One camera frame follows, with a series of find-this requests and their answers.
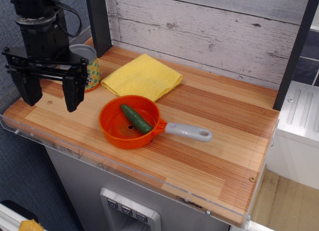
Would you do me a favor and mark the green toy pickle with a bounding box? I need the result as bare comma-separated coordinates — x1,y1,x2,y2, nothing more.
120,104,153,134

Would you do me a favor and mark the dark grey left post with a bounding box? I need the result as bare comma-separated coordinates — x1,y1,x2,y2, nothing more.
86,0,112,58

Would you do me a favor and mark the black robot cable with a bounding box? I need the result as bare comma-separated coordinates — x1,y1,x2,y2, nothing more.
55,1,83,38

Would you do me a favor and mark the yellow object at corner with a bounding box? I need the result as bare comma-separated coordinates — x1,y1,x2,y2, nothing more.
18,220,45,231

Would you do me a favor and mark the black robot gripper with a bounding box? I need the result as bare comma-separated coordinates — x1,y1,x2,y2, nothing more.
2,14,87,112

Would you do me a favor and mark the dark grey post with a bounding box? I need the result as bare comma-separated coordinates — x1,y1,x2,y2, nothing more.
86,0,112,58
273,0,319,111

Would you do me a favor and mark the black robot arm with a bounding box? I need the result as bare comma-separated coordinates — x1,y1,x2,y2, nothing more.
2,0,89,112

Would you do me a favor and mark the grey cabinet with dispenser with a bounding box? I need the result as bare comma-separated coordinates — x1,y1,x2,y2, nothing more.
44,145,230,231

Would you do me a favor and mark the dark grey right post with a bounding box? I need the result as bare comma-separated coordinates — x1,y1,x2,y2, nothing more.
273,0,319,111

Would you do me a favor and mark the orange toy pan grey handle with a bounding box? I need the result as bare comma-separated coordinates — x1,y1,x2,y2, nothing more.
99,95,213,149

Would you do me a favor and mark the peas and carrots can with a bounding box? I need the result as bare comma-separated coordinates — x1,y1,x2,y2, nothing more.
69,44,101,92

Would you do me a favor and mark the yellow folded towel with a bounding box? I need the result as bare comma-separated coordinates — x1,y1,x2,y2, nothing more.
101,54,182,102

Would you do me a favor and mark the white toy sink counter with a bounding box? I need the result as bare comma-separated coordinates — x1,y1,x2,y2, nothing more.
266,81,319,189

